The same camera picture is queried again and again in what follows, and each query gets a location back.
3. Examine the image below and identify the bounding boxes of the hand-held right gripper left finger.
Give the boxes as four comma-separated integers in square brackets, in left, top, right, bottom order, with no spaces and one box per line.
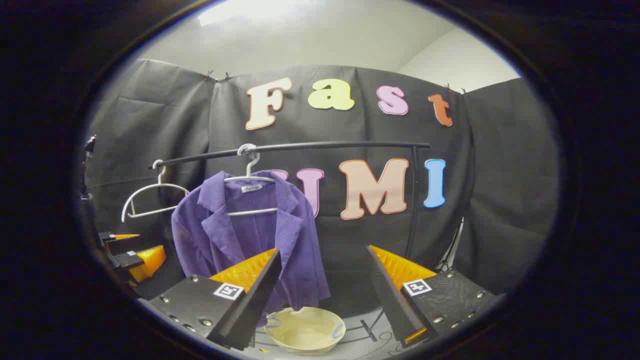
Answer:
[147,247,283,351]

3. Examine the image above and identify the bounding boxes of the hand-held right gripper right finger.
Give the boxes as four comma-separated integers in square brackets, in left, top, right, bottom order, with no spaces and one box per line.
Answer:
[367,244,502,350]

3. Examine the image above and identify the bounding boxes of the purple jacket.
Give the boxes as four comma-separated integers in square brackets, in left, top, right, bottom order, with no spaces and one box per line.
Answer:
[171,171,331,326]

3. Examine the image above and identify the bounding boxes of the beige laundry hamper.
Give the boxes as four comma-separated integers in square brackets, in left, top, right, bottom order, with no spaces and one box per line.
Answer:
[264,306,347,357]

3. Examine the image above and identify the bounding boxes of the white clothes hanger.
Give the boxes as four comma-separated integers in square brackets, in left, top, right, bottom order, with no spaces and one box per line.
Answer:
[121,159,191,224]
[223,144,279,217]

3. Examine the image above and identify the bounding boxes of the black clothes rack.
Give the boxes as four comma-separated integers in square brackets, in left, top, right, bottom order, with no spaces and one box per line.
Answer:
[148,141,432,346]

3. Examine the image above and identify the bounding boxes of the black backdrop cloth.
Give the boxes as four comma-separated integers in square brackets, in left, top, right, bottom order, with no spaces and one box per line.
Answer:
[85,59,559,297]

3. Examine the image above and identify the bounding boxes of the black floor cables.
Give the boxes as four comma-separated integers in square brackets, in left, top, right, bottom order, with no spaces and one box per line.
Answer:
[437,217,466,273]

